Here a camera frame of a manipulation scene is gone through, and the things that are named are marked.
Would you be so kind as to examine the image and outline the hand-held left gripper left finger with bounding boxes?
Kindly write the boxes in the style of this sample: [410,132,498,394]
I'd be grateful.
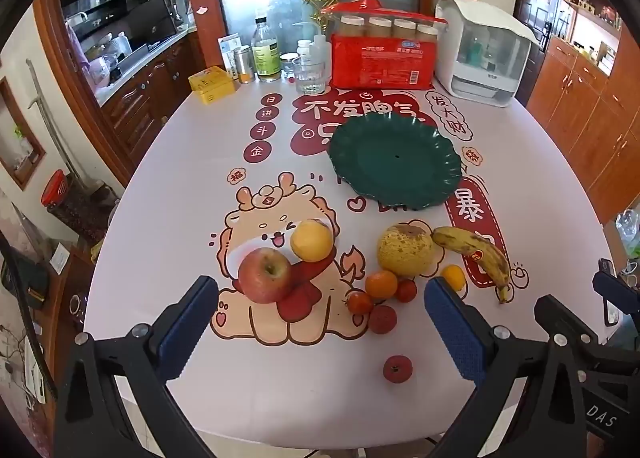
[52,275,221,458]

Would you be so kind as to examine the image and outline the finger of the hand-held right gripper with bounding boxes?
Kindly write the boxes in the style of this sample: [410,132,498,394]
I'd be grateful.
[592,258,640,329]
[534,294,601,346]

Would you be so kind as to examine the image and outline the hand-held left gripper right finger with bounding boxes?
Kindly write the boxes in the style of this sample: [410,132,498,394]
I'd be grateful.
[424,276,590,458]

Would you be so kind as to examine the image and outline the small yellow orange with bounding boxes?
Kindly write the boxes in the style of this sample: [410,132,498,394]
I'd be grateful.
[440,264,467,293]

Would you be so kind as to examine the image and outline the spotted yellow banana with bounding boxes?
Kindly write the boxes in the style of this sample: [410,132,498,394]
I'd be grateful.
[431,226,514,305]

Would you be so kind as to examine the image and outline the red yellow apple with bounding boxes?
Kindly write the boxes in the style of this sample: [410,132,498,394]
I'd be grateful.
[238,247,293,305]

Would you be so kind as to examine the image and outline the large yellow orange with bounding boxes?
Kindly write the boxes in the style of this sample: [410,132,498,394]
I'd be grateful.
[290,219,334,261]

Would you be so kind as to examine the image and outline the green scalloped plate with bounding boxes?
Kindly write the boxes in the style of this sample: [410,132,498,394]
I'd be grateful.
[327,114,463,211]

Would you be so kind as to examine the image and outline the clear plastic bag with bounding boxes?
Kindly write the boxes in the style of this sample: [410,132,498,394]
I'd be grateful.
[614,208,640,259]

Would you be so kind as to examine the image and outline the orange mandarin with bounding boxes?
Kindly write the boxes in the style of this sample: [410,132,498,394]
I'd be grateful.
[365,270,399,301]

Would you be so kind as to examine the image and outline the speckled yellow pear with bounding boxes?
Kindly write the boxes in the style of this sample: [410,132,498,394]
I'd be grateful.
[376,224,435,276]

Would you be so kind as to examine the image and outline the printed cartoon tablecloth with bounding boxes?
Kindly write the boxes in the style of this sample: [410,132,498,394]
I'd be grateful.
[82,72,621,445]

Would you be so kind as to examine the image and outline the wooden kitchen counter cabinets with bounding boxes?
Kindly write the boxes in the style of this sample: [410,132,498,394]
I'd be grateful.
[97,30,201,159]

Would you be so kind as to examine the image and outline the yellow box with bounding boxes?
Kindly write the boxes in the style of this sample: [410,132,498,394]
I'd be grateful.
[188,66,237,104]

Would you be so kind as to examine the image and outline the white cup sterilizer appliance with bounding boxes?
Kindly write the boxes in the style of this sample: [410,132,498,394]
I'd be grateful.
[435,0,536,108]

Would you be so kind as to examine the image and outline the silver tin can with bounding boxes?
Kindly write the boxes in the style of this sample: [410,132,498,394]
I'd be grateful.
[234,45,256,83]

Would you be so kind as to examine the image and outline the red paper cup package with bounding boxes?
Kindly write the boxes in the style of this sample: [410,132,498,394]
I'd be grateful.
[330,34,437,90]

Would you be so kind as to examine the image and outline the pink cloth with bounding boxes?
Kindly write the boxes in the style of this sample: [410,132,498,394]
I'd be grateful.
[67,22,112,88]

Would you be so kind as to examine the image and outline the clear glass tumbler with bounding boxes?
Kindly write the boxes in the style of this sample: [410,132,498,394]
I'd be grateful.
[292,58,328,94]

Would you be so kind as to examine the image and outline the white carton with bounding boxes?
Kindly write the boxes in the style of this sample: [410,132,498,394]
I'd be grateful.
[217,34,242,81]

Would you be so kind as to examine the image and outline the clear vinegar bottle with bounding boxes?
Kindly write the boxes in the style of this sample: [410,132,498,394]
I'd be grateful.
[251,16,282,83]

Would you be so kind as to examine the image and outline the white squeeze bottle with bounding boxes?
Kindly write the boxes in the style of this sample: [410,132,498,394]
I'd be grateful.
[311,35,332,83]

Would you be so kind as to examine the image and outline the black kitchen oven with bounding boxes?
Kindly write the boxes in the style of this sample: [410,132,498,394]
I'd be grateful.
[127,0,180,52]

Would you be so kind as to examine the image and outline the wooden wall cabinets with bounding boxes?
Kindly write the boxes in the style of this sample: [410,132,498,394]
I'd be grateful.
[520,0,640,223]

